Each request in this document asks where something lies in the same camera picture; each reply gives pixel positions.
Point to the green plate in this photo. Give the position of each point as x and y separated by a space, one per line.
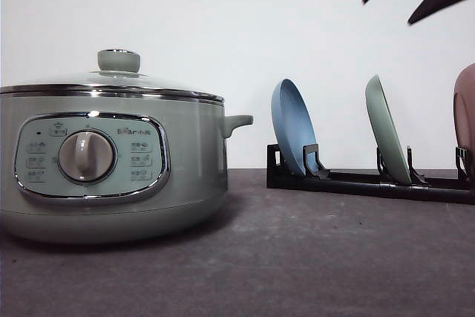
386 131

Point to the glass steamer lid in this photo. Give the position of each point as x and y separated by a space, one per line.
118 73

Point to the pink plate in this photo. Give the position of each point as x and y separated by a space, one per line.
464 110

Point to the blue plate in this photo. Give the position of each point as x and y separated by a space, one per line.
293 123

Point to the green electric steamer pot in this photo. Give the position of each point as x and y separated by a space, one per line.
104 168

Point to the black dish rack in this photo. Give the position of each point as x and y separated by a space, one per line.
281 174

